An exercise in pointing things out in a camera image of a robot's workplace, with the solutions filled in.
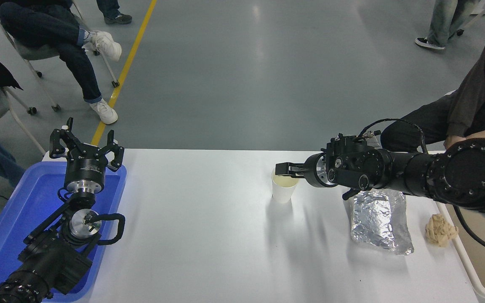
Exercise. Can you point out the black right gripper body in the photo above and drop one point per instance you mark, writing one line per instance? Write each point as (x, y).
(310, 170)

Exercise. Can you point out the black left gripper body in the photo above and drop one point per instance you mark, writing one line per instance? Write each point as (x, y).
(85, 168)

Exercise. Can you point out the white paper cup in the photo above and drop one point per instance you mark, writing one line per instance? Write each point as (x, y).
(282, 193)

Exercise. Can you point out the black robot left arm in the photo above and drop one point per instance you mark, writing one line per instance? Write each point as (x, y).
(53, 256)

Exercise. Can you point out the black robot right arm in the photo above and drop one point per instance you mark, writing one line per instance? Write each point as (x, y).
(470, 174)

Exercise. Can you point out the person's forearm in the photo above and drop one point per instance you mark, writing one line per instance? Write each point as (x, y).
(484, 134)

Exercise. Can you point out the person's hand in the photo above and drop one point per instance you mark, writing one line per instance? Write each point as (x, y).
(453, 141)

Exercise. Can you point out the crumpled silver foil tray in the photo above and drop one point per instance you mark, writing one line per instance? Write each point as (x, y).
(377, 223)

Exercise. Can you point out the white grey wheeled chair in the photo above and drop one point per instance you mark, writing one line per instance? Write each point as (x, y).
(0, 103)
(36, 52)

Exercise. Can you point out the blue plastic tray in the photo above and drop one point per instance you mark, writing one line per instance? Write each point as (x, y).
(11, 227)

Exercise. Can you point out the crumpled tan paper ball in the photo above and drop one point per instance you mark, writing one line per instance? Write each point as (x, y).
(440, 230)

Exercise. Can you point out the white leg with caster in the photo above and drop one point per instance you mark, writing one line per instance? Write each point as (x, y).
(480, 16)

